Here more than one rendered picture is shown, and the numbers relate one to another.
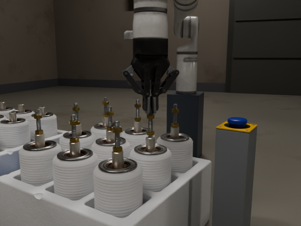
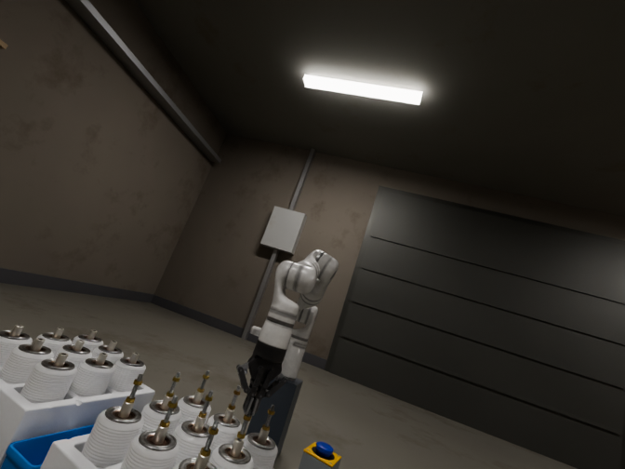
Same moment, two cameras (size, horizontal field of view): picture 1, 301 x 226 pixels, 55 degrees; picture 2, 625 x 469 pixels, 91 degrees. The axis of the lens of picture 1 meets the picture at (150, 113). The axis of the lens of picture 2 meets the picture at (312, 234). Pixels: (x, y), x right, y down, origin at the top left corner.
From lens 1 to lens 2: 22 cm
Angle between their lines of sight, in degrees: 25
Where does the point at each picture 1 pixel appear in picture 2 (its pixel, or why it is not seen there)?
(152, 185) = not seen: outside the picture
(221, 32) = (337, 307)
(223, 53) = (332, 328)
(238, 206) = not seen: outside the picture
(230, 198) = not seen: outside the picture
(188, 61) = (298, 346)
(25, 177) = (89, 450)
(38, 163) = (113, 438)
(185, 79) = (288, 363)
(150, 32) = (274, 341)
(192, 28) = (310, 317)
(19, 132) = (100, 379)
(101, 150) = (185, 439)
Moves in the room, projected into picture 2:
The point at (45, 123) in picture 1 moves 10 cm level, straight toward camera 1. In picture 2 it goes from (131, 374) to (130, 385)
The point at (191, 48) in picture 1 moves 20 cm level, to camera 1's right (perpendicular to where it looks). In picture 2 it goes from (303, 334) to (345, 348)
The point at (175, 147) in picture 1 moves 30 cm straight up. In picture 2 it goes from (259, 455) to (299, 331)
